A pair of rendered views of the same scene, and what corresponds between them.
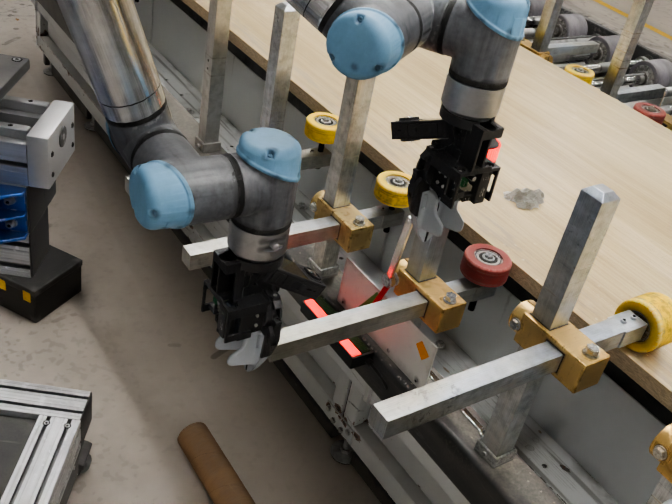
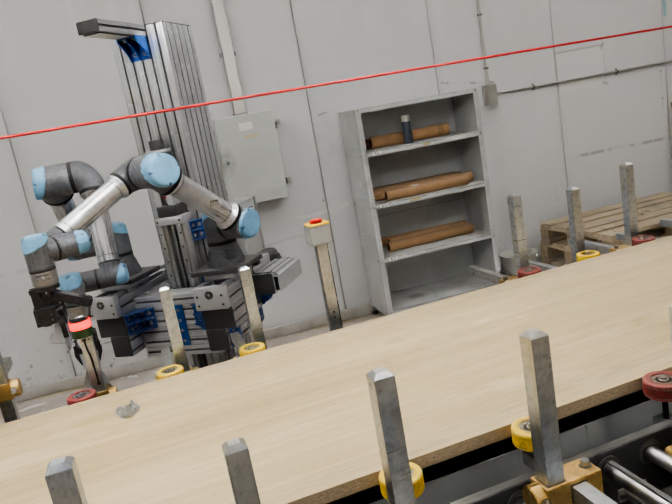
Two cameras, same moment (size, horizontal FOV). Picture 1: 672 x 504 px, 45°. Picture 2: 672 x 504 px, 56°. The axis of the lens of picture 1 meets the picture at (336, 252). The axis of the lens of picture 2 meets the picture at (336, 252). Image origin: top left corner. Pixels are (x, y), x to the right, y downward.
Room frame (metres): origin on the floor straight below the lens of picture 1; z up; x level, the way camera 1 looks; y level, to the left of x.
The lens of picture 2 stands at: (2.51, -1.51, 1.55)
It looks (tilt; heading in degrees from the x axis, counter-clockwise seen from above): 12 degrees down; 113
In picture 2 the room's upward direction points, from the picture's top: 10 degrees counter-clockwise
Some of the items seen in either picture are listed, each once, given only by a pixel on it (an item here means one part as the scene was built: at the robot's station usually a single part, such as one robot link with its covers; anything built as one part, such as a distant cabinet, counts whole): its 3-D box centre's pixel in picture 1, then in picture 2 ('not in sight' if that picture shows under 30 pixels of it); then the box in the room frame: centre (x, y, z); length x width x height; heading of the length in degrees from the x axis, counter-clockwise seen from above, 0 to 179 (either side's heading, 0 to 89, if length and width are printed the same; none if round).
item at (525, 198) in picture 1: (528, 194); (126, 407); (1.35, -0.33, 0.91); 0.09 x 0.07 x 0.02; 123
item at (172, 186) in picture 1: (180, 184); (80, 283); (0.78, 0.19, 1.12); 0.11 x 0.11 x 0.08; 37
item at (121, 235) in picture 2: not in sight; (112, 237); (0.60, 0.61, 1.21); 0.13 x 0.12 x 0.14; 37
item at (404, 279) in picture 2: not in sight; (422, 207); (1.32, 3.00, 0.78); 0.90 x 0.45 x 1.55; 35
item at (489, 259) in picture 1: (480, 282); (85, 411); (1.12, -0.25, 0.85); 0.08 x 0.08 x 0.11
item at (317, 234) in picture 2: not in sight; (318, 233); (1.67, 0.34, 1.18); 0.07 x 0.07 x 0.08; 40
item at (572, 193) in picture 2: not in sight; (578, 249); (2.43, 0.98, 0.90); 0.03 x 0.03 x 0.48; 40
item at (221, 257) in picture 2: not in sight; (224, 251); (1.10, 0.66, 1.09); 0.15 x 0.15 x 0.10
